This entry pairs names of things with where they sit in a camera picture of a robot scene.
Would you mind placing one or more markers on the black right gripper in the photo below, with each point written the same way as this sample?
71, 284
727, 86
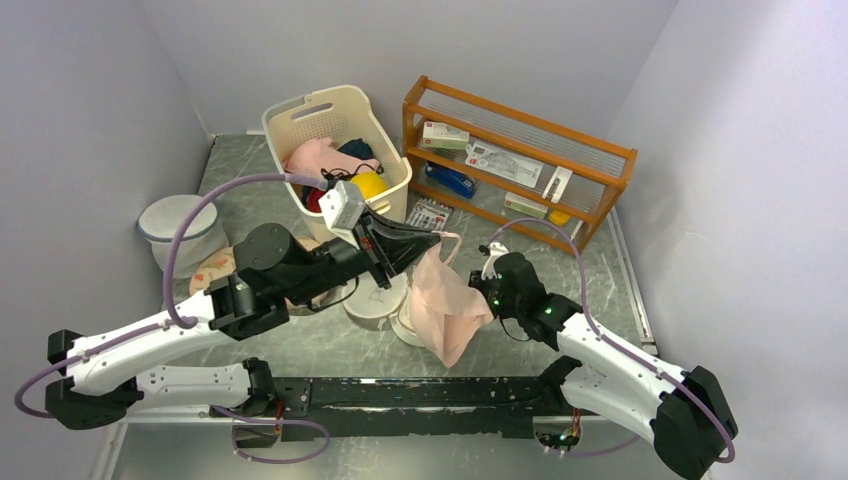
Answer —
476, 281

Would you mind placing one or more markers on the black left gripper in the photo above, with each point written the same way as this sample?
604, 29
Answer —
403, 245

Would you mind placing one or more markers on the pink bra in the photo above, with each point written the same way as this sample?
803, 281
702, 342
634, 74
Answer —
445, 312

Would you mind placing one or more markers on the white mesh laundry bag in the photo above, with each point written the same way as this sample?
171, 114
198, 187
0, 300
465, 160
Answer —
375, 308

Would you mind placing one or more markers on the yellow bra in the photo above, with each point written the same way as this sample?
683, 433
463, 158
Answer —
370, 184

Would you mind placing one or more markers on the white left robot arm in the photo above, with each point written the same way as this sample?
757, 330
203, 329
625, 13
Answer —
107, 376

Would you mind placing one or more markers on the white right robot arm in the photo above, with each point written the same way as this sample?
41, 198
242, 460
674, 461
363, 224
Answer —
683, 414

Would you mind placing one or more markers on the cream plastic laundry basket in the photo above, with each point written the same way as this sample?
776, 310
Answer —
340, 113

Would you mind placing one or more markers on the floral pink bra bag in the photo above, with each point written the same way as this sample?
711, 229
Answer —
222, 263

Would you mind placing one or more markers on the pack of coloured markers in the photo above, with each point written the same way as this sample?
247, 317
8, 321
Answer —
428, 214

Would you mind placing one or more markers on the green white box lower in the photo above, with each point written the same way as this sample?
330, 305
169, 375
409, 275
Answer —
525, 206

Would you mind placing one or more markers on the green white box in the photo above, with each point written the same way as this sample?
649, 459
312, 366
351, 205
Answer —
525, 206
437, 135

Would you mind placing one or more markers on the red garment in basket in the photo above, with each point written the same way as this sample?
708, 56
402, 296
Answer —
311, 200

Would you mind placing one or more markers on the blue stapler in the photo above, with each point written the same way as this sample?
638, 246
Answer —
457, 182

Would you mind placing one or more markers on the yellow small block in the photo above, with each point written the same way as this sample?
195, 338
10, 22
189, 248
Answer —
558, 218

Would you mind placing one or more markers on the dark blue garment in basket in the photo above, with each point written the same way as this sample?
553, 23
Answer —
357, 148

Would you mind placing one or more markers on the white pen on shelf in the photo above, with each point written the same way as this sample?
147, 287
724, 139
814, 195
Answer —
576, 230

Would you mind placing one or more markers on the pink cloth in basket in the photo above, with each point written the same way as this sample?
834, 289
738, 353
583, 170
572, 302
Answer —
316, 157

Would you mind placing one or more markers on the orange wooden shelf rack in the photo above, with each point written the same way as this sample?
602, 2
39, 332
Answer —
601, 170

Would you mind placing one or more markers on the green white box upper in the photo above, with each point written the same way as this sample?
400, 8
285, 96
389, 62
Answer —
437, 135

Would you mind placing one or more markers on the clear blister pack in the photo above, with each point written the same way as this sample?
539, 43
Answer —
503, 163

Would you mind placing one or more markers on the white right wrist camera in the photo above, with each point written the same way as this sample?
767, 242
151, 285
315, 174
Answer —
495, 250

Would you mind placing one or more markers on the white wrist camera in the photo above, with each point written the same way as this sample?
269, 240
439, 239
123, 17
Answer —
341, 207
495, 250

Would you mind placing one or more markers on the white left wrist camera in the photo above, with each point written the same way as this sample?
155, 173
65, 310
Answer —
341, 207

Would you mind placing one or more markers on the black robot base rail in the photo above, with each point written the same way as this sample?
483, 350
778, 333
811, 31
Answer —
509, 406

